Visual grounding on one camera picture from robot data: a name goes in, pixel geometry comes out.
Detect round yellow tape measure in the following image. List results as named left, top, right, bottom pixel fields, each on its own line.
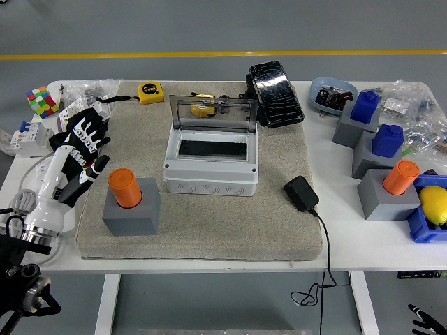
left=190, top=92, right=217, bottom=118

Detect dark electronic components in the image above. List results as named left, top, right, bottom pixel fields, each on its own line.
left=314, top=85, right=353, bottom=111

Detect square yellow tape measure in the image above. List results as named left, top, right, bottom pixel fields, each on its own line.
left=94, top=81, right=166, bottom=105

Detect small white module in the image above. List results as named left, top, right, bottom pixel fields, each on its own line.
left=93, top=103, right=112, bottom=121

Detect grey block with round hole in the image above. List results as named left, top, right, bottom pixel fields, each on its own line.
left=356, top=168, right=422, bottom=221
left=101, top=177, right=161, bottom=237

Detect light blue bowl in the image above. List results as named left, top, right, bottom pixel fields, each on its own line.
left=309, top=76, right=360, bottom=117

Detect orange cylinder battery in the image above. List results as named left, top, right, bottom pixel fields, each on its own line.
left=382, top=160, right=420, bottom=196
left=107, top=167, right=143, bottom=209

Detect black table control panel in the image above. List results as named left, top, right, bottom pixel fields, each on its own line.
left=397, top=270, right=447, bottom=280

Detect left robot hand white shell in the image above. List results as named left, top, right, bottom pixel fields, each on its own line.
left=23, top=108, right=112, bottom=234

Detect large colourful puzzle cube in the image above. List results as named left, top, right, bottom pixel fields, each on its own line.
left=25, top=86, right=60, bottom=119

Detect glossy black pouch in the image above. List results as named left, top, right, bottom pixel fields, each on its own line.
left=248, top=61, right=305, bottom=128

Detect grey junction box smoky lid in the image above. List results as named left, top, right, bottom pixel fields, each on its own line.
left=162, top=93, right=260, bottom=198

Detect white table leg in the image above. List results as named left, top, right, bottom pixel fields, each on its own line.
left=94, top=273, right=122, bottom=335
left=350, top=271, right=380, bottom=335

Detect blue plastic bin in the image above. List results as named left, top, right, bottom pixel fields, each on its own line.
left=406, top=174, right=447, bottom=244

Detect grey block holder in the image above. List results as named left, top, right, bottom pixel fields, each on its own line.
left=351, top=131, right=404, bottom=180
left=331, top=103, right=382, bottom=149

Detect blue bottle-shaped block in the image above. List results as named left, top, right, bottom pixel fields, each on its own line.
left=371, top=124, right=404, bottom=157
left=350, top=91, right=381, bottom=125

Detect black power adapter with cord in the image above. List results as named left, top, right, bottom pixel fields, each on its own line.
left=283, top=175, right=351, bottom=335

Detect small bag of white parts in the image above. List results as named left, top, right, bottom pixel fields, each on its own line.
left=382, top=97, right=408, bottom=114

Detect beige padded mat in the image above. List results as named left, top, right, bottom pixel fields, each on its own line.
left=75, top=80, right=324, bottom=262

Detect white printed packet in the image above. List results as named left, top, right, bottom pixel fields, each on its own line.
left=57, top=96, right=88, bottom=133

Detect yellow lemon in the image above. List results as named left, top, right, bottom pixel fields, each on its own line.
left=418, top=186, right=447, bottom=225

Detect small black bracket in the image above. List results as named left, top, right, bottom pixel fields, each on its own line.
left=238, top=73, right=260, bottom=105

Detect white circuit breaker blue lever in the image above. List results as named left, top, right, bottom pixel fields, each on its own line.
left=10, top=121, right=55, bottom=158

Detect clear bag of small parts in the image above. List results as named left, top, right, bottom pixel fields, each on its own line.
left=375, top=79, right=447, bottom=156

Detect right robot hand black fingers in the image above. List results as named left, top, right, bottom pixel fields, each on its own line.
left=407, top=303, right=447, bottom=335

